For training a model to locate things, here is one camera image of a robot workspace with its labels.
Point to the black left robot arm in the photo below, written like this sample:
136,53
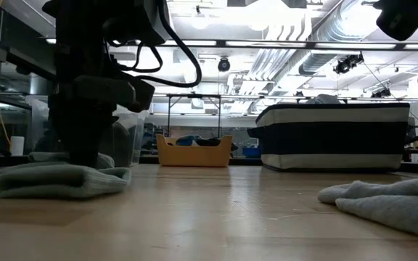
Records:
85,36

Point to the clear plastic bin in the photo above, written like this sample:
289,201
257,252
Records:
140,127

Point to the orange plastic tub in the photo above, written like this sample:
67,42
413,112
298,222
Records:
194,156

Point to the silver ventilation duct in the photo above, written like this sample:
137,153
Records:
314,61

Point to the overhead light bar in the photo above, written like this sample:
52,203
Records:
310,45

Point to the black ceiling spotlight cluster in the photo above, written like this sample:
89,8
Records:
347,64
381,93

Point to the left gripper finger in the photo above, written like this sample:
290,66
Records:
94,137
71,137

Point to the sage green cloth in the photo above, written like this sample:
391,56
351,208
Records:
60,183

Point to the light grey sock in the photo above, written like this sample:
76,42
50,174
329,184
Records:
394,210

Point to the black background table frame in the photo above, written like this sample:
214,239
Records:
194,95

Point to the small black cloth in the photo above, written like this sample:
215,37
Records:
209,142

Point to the blue storage bin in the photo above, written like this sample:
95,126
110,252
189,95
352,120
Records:
252,152

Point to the grey blue sock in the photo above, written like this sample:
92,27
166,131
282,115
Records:
187,140

